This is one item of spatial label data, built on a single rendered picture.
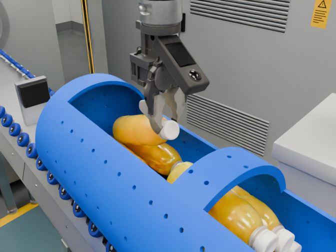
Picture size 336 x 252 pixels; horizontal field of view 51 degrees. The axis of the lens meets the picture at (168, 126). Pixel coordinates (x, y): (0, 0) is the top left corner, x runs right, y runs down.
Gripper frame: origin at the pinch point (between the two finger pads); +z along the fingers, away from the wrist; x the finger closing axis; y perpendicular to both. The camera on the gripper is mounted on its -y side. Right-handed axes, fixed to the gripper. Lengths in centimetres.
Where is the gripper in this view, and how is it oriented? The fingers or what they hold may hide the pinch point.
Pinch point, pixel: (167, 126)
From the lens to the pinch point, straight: 69.8
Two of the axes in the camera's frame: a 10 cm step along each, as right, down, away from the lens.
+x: -7.7, 3.2, -5.5
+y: -6.3, -3.9, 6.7
